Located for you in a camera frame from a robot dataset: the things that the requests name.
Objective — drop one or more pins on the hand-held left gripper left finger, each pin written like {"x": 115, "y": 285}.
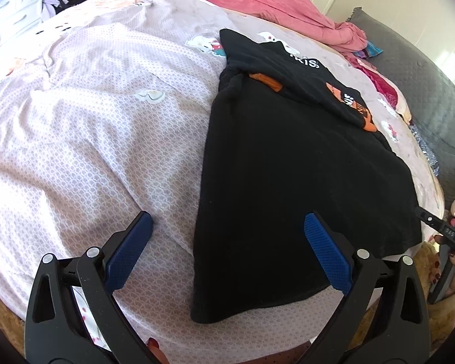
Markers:
{"x": 131, "y": 246}

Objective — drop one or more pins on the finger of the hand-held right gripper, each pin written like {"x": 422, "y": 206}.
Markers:
{"x": 436, "y": 223}

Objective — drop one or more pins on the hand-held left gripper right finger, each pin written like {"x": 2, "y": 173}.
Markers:
{"x": 326, "y": 250}

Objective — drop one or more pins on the black t-shirt orange print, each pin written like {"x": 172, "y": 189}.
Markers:
{"x": 288, "y": 178}

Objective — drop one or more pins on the person's left hand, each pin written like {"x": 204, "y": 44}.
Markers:
{"x": 159, "y": 354}

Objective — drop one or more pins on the blue patterned cloth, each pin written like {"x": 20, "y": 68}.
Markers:
{"x": 424, "y": 148}

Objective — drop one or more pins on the brown fluffy robe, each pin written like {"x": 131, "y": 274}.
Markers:
{"x": 443, "y": 322}

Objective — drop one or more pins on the cream blanket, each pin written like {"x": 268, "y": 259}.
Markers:
{"x": 404, "y": 112}

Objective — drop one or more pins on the printed pale bed sheet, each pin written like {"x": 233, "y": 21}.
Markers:
{"x": 79, "y": 121}

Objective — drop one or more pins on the grey quilted headboard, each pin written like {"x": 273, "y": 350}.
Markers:
{"x": 432, "y": 83}

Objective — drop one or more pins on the red patterned cloth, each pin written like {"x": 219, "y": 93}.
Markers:
{"x": 383, "y": 85}

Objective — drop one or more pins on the blue striped cloth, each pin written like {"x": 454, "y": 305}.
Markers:
{"x": 371, "y": 50}

